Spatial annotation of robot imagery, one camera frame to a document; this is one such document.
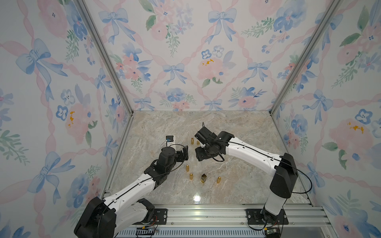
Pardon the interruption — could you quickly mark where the gold square lipstick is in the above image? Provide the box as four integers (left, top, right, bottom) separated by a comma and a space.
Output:
201, 174, 207, 183

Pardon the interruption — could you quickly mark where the aluminium corner post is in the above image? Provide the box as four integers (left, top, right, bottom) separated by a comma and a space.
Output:
269, 0, 342, 117
74, 0, 134, 117

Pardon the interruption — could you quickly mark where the aluminium corner post right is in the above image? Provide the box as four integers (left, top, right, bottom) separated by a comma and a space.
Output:
269, 0, 342, 117

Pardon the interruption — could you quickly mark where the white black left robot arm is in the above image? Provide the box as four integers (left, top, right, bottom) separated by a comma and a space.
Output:
74, 145, 189, 238

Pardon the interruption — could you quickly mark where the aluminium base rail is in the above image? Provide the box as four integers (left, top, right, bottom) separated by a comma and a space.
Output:
113, 203, 338, 238

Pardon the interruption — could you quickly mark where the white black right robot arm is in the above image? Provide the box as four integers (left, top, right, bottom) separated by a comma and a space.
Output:
195, 127, 298, 216

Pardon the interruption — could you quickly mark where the aluminium corner post left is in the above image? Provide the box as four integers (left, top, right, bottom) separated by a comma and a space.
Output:
74, 0, 134, 117

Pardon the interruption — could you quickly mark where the green circuit board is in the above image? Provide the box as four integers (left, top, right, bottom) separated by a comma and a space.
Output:
265, 227, 281, 238

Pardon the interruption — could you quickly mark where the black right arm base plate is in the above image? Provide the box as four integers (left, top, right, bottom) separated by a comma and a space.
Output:
245, 208, 289, 225

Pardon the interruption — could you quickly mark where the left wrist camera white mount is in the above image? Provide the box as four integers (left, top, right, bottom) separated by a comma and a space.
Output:
165, 135, 175, 147

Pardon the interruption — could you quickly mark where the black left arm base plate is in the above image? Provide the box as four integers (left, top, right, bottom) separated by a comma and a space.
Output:
132, 208, 168, 226

